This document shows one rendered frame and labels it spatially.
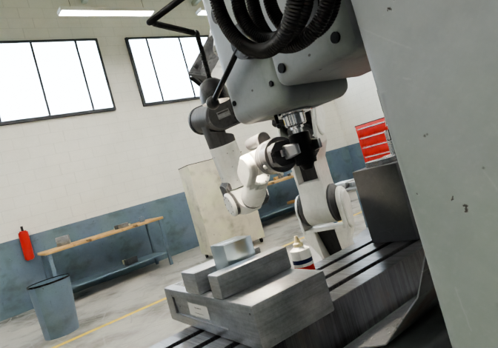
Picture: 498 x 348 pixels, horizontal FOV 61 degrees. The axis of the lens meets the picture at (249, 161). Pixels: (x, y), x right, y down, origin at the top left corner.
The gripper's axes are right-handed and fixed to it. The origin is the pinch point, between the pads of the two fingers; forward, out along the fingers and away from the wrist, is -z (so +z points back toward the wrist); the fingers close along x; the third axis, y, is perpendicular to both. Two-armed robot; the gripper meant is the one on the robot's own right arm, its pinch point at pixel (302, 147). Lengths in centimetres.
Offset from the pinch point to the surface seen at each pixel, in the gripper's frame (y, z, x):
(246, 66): -18.9, -3.6, -9.3
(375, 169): 9.8, 3.4, 19.4
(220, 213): 58, 594, 149
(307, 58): -13.5, -21.7, -6.6
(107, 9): -304, 592, 59
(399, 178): 13.0, -1.4, 21.5
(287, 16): -14.8, -38.1, -18.4
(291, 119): -6.4, -1.7, -1.6
